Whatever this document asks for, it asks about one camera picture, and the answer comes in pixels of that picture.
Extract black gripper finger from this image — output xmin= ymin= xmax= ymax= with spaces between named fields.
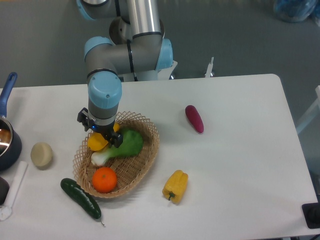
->
xmin=107 ymin=131 xmax=123 ymax=148
xmin=77 ymin=107 xmax=90 ymax=132

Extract yellow bell pepper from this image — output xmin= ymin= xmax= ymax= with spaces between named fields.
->
xmin=162 ymin=170 xmax=189 ymax=204

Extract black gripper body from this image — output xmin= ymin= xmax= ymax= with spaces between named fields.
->
xmin=88 ymin=117 xmax=115 ymax=138

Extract blue plastic bag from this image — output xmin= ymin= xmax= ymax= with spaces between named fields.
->
xmin=273 ymin=0 xmax=319 ymax=23

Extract dark green cucumber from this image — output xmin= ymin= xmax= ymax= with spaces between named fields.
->
xmin=60 ymin=178 xmax=105 ymax=226

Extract woven wicker basket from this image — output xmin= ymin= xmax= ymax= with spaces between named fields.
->
xmin=72 ymin=111 xmax=160 ymax=199

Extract yellow mango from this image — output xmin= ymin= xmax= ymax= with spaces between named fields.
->
xmin=87 ymin=122 xmax=120 ymax=152

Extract dark round object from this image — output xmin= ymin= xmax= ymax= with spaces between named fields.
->
xmin=0 ymin=177 xmax=10 ymax=205

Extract white frame at right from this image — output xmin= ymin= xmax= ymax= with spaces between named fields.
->
xmin=295 ymin=85 xmax=320 ymax=135

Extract orange fruit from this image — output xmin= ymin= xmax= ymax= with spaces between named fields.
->
xmin=92 ymin=167 xmax=118 ymax=193

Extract beige round potato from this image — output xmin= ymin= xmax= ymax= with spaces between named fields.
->
xmin=30 ymin=142 xmax=53 ymax=168

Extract white plastic strip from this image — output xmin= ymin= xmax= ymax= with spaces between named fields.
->
xmin=0 ymin=161 xmax=28 ymax=222

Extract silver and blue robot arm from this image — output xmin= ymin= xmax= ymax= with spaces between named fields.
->
xmin=76 ymin=0 xmax=174 ymax=148

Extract green bok choy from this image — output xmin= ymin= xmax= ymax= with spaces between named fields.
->
xmin=91 ymin=127 xmax=144 ymax=167

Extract purple sweet potato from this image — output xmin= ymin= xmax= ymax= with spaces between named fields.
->
xmin=185 ymin=105 xmax=204 ymax=134

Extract blue saucepan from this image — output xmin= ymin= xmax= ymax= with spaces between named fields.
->
xmin=0 ymin=72 xmax=22 ymax=171

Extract black device at edge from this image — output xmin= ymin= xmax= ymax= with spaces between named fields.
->
xmin=301 ymin=202 xmax=320 ymax=229

